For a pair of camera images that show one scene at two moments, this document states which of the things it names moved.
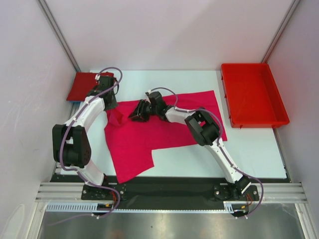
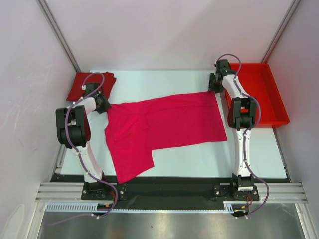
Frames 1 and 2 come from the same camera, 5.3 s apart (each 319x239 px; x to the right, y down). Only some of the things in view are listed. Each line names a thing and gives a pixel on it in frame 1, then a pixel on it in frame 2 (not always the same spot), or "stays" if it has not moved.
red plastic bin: [253, 99] stays
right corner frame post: [280, 32] stays
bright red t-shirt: [131, 142] stays
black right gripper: [142, 111] → [214, 83]
